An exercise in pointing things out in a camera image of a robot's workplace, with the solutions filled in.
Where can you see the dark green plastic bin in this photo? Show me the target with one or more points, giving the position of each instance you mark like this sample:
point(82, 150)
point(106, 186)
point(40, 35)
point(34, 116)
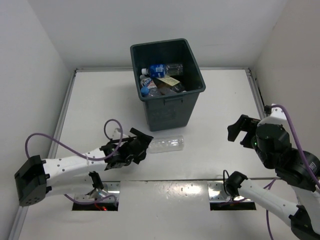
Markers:
point(168, 111)

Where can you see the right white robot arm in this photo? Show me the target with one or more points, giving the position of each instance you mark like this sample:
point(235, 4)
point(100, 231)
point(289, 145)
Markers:
point(271, 142)

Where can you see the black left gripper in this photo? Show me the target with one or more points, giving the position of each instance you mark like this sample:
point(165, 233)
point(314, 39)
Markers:
point(137, 133)

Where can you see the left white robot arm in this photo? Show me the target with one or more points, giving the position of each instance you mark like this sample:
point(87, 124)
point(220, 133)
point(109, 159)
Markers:
point(38, 178)

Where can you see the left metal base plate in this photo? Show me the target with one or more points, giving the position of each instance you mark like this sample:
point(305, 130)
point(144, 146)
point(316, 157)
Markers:
point(110, 194)

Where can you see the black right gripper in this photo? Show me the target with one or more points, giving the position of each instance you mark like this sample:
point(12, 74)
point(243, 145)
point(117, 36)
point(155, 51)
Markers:
point(244, 123)

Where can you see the metal base plate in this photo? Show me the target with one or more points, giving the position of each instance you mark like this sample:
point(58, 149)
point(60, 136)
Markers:
point(110, 194)
point(217, 194)

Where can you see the white label bottle in bin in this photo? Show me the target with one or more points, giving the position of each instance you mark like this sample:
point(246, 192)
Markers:
point(147, 84)

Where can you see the clear bottle white cap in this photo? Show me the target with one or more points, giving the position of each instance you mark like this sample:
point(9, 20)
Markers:
point(166, 144)

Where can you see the aluminium table edge rail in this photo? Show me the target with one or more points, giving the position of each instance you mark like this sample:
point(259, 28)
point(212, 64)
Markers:
point(258, 99)

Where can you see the amber bottle yellow label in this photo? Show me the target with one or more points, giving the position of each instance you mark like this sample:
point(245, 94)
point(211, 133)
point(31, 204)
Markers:
point(168, 85)

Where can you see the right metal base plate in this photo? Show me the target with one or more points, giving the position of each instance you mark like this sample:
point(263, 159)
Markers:
point(217, 194)

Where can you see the small clear blue label bottle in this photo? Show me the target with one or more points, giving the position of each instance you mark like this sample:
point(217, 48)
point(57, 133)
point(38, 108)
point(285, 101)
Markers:
point(162, 70)

